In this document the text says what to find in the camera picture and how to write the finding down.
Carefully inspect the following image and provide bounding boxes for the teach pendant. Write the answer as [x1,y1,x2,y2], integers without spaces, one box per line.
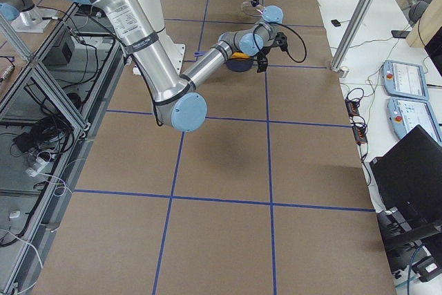
[381,60,429,101]
[387,97,441,144]

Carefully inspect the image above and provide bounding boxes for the aluminium frame post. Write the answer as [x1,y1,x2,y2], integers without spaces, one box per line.
[330,0,373,78]

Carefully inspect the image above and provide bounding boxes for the yellow corn cob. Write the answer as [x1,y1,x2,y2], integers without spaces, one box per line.
[231,52,250,59]

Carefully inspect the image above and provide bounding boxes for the teach pendant far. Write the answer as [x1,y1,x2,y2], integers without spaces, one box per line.
[381,60,429,101]

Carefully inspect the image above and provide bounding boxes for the teach pendant near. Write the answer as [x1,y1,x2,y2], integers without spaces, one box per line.
[387,97,441,144]

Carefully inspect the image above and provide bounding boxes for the small black device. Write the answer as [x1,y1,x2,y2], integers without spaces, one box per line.
[331,19,341,27]

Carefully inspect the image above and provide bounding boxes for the blue saucepan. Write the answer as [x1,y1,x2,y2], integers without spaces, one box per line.
[193,51,258,73]

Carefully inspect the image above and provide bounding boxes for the glass pot lid blue knob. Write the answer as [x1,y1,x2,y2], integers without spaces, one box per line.
[241,1,265,17]

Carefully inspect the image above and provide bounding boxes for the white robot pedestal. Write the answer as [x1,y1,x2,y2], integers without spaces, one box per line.
[129,0,186,77]

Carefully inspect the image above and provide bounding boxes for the black laptop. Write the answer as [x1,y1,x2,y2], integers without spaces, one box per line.
[369,125,441,222]

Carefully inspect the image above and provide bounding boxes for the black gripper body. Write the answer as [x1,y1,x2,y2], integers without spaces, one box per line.
[256,39,276,60]

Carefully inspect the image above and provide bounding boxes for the black power strip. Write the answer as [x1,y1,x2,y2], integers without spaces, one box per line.
[345,98,368,146]

